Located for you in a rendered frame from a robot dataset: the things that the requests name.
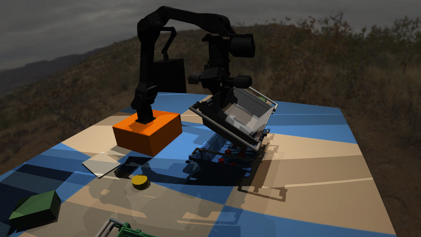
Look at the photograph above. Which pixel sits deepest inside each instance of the blue plastic tray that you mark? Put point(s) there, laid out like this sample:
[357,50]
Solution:
[209,162]

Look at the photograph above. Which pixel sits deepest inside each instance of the yellow short cylinder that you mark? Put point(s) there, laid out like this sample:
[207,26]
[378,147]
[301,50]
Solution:
[140,181]

